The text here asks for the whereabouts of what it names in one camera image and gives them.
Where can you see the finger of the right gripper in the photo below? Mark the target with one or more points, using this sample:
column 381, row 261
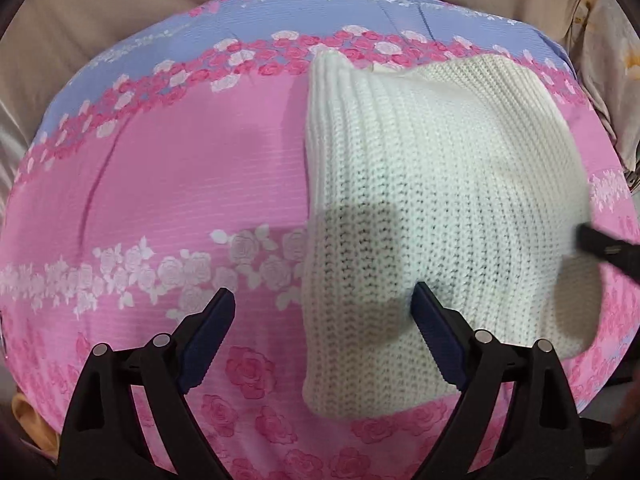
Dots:
column 623, row 255

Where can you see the white red black knit sweater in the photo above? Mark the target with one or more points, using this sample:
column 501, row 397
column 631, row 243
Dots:
column 462, row 175

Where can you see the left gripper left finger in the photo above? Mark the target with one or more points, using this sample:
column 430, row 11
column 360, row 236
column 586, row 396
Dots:
column 128, row 417

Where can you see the pink floral bed sheet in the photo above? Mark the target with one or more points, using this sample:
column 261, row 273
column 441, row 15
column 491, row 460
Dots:
column 174, row 165

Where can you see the floral cream pillow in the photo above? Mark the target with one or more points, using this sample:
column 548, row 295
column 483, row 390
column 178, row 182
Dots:
column 604, row 48

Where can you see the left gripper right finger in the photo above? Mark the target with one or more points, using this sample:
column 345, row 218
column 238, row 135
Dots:
column 540, row 437

